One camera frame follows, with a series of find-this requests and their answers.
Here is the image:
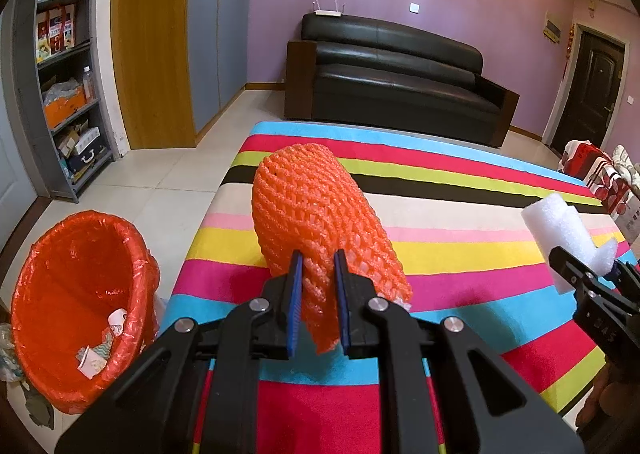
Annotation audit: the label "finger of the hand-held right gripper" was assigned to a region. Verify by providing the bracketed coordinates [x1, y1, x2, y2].
[610, 261, 640, 302]
[548, 245, 598, 296]

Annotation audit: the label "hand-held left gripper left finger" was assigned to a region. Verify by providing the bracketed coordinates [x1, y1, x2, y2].
[55, 249, 306, 454]

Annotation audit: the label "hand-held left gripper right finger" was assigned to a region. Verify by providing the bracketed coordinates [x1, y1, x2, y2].
[334, 248, 586, 454]

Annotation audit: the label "white foam sheet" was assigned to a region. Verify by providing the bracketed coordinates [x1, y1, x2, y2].
[521, 193, 619, 296]

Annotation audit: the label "orange foam net sleeve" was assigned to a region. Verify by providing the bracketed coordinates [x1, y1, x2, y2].
[251, 144, 413, 356]

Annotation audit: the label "orange lined trash bin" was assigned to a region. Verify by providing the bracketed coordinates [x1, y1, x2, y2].
[10, 213, 162, 416]

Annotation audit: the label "person's right hand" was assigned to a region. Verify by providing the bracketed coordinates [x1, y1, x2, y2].
[575, 364, 640, 435]

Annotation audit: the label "red floral cloth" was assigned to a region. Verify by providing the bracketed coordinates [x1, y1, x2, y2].
[556, 139, 640, 235]

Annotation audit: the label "colourful striped blanket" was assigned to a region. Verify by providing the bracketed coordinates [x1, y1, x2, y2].
[165, 120, 633, 454]

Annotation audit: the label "dark brown door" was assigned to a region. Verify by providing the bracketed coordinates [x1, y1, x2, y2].
[550, 24, 628, 155]

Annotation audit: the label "red hanging decoration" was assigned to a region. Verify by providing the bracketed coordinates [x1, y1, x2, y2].
[560, 24, 576, 80]

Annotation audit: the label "black leather sofa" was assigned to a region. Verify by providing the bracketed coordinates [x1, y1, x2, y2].
[285, 13, 521, 149]

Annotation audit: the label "black case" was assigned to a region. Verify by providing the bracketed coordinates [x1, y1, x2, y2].
[67, 144, 111, 180]

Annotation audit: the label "cardboard boxes on shelf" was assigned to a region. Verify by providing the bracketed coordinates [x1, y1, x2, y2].
[55, 127, 103, 160]

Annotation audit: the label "clear plastic bag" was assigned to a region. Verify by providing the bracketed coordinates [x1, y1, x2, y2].
[0, 323, 26, 381]

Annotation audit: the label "wooden wardrobe with blue doors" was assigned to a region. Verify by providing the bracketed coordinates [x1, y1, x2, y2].
[111, 0, 257, 151]

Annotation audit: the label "orange box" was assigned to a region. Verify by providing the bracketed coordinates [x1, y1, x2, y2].
[42, 79, 87, 127]

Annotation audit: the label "white door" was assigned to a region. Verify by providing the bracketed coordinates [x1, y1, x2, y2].
[0, 4, 38, 255]

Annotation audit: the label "grey bookshelf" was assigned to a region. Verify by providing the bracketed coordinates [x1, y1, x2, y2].
[12, 0, 121, 205]

